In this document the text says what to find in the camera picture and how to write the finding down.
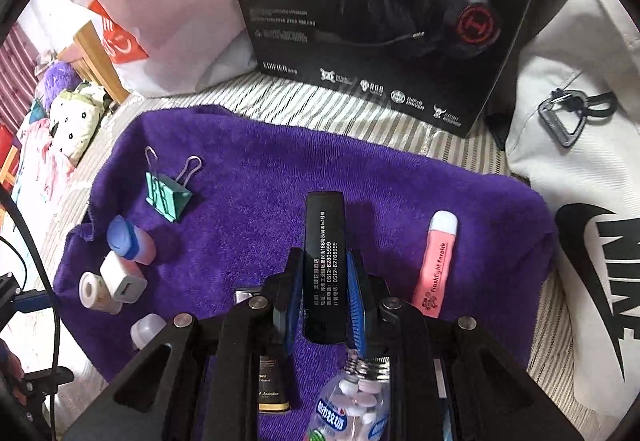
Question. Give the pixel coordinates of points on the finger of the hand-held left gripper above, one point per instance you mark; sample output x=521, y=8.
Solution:
x=47, y=378
x=32, y=301

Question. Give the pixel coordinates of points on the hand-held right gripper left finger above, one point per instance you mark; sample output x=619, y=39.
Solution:
x=292, y=306

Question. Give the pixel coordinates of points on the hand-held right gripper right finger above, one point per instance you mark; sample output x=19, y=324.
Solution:
x=356, y=308

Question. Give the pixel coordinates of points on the black rectangular box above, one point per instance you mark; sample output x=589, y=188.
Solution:
x=324, y=246

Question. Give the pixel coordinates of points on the small silver item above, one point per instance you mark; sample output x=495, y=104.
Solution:
x=245, y=295

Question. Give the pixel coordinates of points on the white tape roll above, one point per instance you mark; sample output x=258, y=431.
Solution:
x=92, y=291

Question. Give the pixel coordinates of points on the black tube gold label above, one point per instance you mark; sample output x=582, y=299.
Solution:
x=274, y=386

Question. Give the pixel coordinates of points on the pink flashlight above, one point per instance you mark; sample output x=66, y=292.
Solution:
x=435, y=266

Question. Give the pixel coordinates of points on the white charger plug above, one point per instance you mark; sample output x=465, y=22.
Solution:
x=120, y=278

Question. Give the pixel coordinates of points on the clear plastic bottle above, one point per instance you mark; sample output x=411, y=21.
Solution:
x=345, y=406

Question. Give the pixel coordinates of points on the white round-top bottle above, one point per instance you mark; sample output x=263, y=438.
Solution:
x=147, y=328

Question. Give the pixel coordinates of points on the small blue pink container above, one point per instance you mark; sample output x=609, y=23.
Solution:
x=131, y=241

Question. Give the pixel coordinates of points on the purple towel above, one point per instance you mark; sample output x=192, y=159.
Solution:
x=250, y=171

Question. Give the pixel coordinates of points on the pink bedding cloth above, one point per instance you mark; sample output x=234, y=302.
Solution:
x=40, y=156

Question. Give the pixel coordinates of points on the green binder clip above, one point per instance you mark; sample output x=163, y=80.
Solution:
x=165, y=198

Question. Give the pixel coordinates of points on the white flower-pattern pillow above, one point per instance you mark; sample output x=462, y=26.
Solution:
x=75, y=121

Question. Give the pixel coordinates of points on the purple plush toy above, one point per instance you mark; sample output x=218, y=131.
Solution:
x=60, y=78

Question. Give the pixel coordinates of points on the red striped curtain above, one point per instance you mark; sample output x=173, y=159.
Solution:
x=17, y=71

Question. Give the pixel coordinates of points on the wooden furniture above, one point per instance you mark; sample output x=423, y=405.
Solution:
x=95, y=56

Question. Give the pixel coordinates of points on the black carabiner clip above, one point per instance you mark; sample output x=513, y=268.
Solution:
x=560, y=96

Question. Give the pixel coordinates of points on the white bag with black logo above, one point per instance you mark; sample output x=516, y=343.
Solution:
x=550, y=71

